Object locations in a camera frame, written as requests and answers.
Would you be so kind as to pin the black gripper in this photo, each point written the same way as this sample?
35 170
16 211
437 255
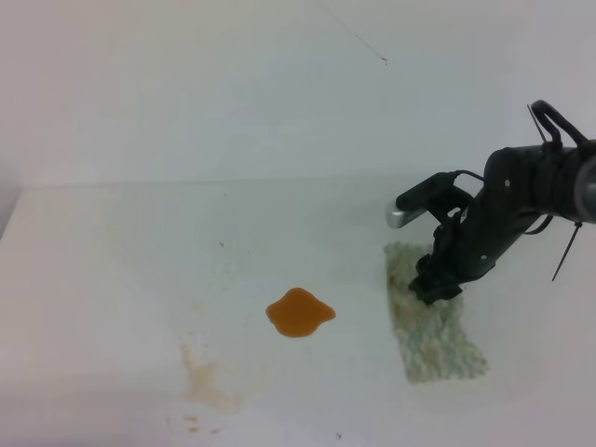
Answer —
470 248

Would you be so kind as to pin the green white knitted rag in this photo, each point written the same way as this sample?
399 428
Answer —
433 344

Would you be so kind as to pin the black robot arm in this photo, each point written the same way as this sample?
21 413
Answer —
519 186

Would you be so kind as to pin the brown coffee puddle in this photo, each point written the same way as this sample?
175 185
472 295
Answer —
299 313

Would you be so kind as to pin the dried light coffee stain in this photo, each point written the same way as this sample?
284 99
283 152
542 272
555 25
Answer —
201 384

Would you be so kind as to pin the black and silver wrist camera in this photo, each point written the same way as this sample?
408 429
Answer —
437 195

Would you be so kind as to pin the black cable tie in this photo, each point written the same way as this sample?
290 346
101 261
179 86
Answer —
577 227

